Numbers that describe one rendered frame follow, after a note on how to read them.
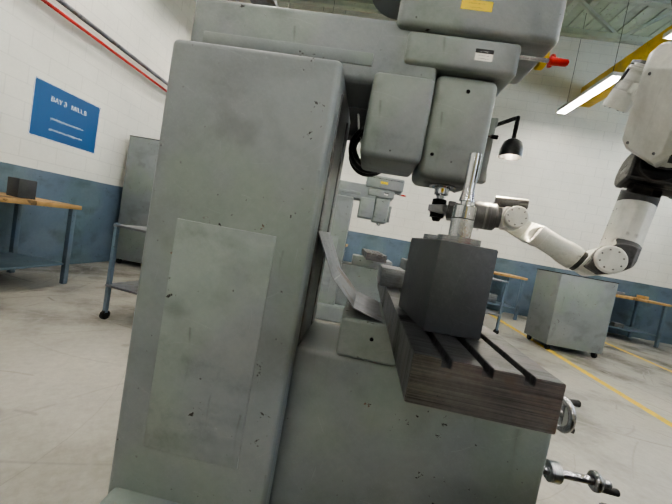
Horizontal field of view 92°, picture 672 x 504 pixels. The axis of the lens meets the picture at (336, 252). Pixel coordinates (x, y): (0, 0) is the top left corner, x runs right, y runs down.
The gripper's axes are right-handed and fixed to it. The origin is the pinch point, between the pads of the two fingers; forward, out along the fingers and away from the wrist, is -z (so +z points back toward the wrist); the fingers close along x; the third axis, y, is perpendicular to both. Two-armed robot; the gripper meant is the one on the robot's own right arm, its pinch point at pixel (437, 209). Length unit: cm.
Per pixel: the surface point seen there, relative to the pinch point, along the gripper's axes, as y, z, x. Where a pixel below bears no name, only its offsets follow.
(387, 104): -27.2, -19.1, 17.6
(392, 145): -15.3, -15.5, 16.6
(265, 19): -48, -60, 28
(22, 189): 25, -387, -73
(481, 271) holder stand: 16.5, 13.5, 44.2
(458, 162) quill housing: -13.8, 4.0, 9.3
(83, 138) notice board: -53, -482, -176
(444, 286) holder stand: 21, 7, 47
